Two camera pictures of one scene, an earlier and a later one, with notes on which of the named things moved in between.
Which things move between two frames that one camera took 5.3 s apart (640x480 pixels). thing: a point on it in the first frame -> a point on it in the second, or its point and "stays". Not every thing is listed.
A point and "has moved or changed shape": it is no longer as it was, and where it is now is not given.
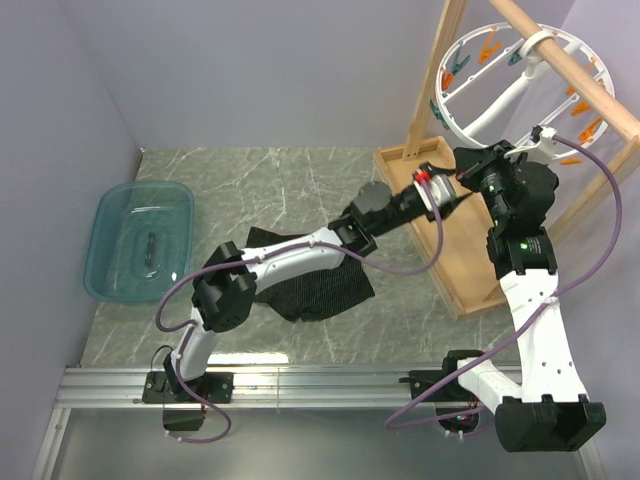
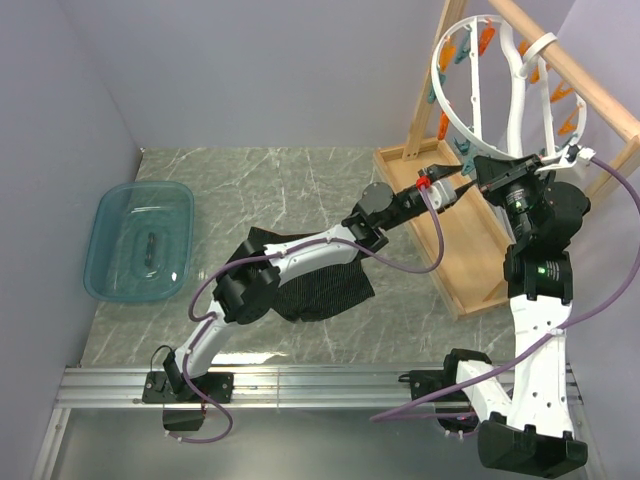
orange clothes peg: x=580 y=107 -> x=560 y=93
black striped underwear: x=317 y=295 stays
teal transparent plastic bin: x=139 y=241 stays
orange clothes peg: x=587 y=136 -> x=570 y=124
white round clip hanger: x=494 y=86 has moved or changed shape
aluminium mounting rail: x=253 y=387 stays
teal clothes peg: x=457 y=66 -> x=464 y=46
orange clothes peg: x=486 y=51 -> x=486 y=37
